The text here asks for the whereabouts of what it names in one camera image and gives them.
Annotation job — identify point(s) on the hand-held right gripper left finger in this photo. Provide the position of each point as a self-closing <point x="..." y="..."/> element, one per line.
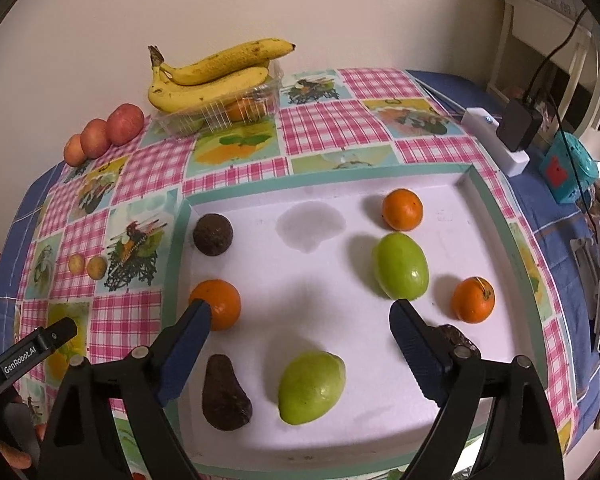
<point x="180" y="360"/>

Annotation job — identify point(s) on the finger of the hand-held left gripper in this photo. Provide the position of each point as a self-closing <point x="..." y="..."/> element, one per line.
<point x="60" y="335"/>

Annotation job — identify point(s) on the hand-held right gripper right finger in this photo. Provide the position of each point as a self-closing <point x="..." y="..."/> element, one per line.
<point x="420" y="355"/>

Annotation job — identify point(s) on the dark brown avocado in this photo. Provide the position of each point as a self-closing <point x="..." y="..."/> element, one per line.
<point x="455" y="335"/>
<point x="225" y="394"/>

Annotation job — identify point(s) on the orange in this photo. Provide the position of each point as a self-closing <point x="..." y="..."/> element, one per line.
<point x="245" y="110"/>
<point x="402" y="209"/>
<point x="474" y="300"/>
<point x="220" y="305"/>

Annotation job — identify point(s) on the green fruit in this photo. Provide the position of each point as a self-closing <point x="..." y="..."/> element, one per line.
<point x="400" y="266"/>
<point x="312" y="387"/>

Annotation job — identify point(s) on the white tray with teal rim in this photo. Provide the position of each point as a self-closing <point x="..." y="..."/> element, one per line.
<point x="305" y="300"/>

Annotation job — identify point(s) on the round dark passion fruit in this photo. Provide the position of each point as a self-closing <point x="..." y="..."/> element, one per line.
<point x="212" y="235"/>

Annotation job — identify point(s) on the person's left hand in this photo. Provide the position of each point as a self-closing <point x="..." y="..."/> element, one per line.
<point x="15" y="457"/>

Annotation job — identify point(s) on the small yellow-brown fruit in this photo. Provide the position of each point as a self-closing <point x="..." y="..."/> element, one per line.
<point x="77" y="264"/>
<point x="97" y="267"/>

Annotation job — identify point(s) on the grey phone stand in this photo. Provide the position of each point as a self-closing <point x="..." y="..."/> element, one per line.
<point x="582" y="270"/>

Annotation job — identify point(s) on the small orange-red apple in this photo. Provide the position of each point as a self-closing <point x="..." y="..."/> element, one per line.
<point x="75" y="151"/>

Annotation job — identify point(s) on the medium red apple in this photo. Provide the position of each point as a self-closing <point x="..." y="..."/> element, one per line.
<point x="95" y="139"/>

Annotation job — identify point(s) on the large red apple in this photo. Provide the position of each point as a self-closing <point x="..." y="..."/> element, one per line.
<point x="125" y="125"/>

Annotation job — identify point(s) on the white power strip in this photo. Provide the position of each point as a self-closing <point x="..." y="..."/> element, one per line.
<point x="480" y="125"/>

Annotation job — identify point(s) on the teal box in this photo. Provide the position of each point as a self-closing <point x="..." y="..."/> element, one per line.
<point x="567" y="167"/>

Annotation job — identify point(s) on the clear plastic container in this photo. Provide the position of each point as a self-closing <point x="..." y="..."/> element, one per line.
<point x="215" y="119"/>

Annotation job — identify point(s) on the black charger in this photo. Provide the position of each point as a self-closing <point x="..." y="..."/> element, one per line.
<point x="517" y="125"/>

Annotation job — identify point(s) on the orange in clear container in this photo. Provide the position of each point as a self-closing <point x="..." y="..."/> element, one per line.
<point x="245" y="110"/>

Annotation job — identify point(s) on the pink checkered fruit-print tablecloth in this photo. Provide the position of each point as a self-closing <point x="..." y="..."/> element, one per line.
<point x="330" y="110"/>

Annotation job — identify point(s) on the bunch of yellow bananas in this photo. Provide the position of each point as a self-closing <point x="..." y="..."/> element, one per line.
<point x="205" y="92"/>

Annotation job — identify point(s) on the spotted yellow banana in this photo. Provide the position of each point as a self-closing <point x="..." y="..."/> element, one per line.
<point x="230" y="60"/>

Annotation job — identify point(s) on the white chair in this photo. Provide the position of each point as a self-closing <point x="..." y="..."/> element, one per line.
<point x="520" y="25"/>

